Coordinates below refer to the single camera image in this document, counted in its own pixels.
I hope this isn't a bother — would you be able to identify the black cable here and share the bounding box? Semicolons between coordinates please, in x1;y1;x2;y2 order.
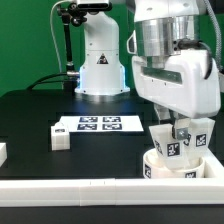
26;73;79;91

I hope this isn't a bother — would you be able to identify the white marker sheet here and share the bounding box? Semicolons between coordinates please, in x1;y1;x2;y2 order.
59;115;143;132

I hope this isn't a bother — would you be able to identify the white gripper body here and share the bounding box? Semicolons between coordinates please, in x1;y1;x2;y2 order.
132;50;221;118

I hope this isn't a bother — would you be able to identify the white U-shaped fence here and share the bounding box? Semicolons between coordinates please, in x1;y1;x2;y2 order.
0;152;224;207

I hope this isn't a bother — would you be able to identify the white cable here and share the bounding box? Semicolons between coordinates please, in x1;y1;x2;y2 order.
49;0;73;74

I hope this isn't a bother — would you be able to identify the white round stool seat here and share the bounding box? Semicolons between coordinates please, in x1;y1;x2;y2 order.
143;148;205;179

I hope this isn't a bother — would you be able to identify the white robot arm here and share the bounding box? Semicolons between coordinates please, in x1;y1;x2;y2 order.
76;0;220;119

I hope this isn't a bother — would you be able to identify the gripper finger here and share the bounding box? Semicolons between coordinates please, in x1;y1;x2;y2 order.
172;113;190;140
154;104;170;120

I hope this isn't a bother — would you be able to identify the black camera stand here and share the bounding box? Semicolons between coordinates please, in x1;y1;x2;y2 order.
57;3;87;94

